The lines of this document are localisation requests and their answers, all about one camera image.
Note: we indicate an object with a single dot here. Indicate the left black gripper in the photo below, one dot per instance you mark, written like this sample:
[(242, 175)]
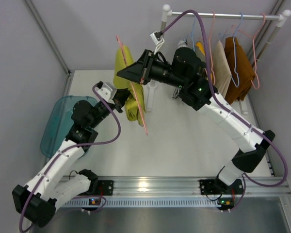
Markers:
[(119, 102)]

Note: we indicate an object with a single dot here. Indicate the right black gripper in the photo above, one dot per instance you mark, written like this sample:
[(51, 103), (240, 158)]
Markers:
[(145, 67)]

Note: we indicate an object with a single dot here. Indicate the yellow-green trousers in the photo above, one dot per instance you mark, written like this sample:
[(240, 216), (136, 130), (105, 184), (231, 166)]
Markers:
[(133, 99)]

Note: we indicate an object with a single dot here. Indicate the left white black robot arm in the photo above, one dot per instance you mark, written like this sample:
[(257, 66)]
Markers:
[(40, 198)]

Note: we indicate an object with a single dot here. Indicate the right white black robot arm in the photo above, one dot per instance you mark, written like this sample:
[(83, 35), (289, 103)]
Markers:
[(196, 92)]

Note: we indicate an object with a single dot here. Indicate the black white print trousers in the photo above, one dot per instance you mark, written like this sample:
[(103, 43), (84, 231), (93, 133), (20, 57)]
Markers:
[(181, 44)]

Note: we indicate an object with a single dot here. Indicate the camouflage yellow trousers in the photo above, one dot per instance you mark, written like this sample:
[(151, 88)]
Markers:
[(199, 50)]

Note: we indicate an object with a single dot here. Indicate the beige trousers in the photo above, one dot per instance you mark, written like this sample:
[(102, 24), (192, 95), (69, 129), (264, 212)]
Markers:
[(221, 70)]

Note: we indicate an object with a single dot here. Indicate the brown trousers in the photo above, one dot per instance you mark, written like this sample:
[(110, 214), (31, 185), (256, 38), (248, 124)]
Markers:
[(244, 69)]

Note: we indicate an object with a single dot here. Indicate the white metal clothes rack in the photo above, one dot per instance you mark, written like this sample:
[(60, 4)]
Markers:
[(281, 20)]

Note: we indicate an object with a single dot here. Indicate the teal plastic bin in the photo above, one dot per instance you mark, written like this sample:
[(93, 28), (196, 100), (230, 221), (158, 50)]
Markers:
[(60, 123)]

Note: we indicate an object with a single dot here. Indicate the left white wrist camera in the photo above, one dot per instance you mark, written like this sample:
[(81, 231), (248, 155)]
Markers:
[(107, 90)]

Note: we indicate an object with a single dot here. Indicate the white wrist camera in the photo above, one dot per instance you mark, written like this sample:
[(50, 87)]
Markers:
[(157, 38), (107, 90)]

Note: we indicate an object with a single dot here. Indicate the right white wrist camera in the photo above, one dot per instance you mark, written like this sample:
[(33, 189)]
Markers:
[(157, 38)]

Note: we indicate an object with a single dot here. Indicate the aluminium mounting rail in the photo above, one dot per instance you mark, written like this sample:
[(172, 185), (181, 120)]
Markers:
[(183, 187)]

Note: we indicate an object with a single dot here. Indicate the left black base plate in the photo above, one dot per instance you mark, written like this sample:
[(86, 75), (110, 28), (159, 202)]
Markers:
[(104, 188)]

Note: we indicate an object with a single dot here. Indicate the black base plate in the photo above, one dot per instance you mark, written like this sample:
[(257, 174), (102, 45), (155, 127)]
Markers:
[(104, 188), (207, 187)]

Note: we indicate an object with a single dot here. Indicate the grey slotted cable duct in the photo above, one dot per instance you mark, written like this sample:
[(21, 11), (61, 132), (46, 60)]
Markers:
[(142, 202)]

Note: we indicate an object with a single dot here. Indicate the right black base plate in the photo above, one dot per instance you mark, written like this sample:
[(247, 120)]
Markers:
[(207, 187)]

